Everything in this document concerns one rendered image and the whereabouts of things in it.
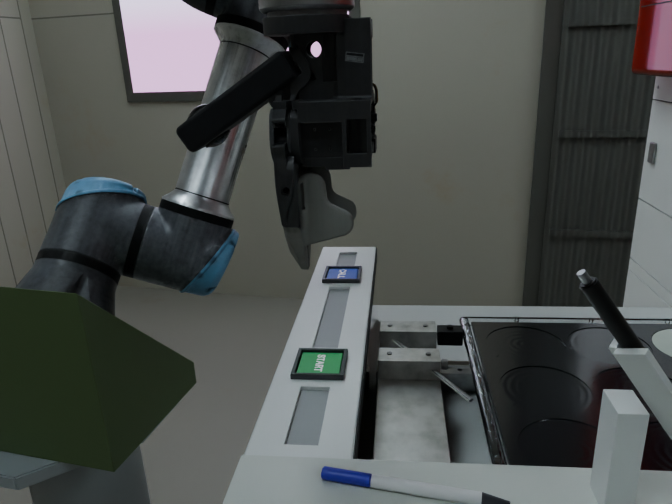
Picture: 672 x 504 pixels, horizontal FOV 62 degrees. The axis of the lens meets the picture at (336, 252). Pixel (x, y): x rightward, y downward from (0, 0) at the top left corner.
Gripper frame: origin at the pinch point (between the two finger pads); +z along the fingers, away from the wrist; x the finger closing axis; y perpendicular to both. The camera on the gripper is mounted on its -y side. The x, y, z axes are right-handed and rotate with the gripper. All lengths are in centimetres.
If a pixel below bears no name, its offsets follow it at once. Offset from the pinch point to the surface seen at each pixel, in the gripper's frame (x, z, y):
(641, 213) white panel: 69, 16, 58
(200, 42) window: 239, -25, -88
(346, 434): -6.4, 14.6, 4.6
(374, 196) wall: 228, 51, -3
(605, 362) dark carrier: 17.5, 20.7, 35.1
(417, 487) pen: -14.0, 13.2, 10.6
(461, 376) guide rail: 22.0, 26.1, 17.9
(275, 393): -0.4, 14.6, -3.0
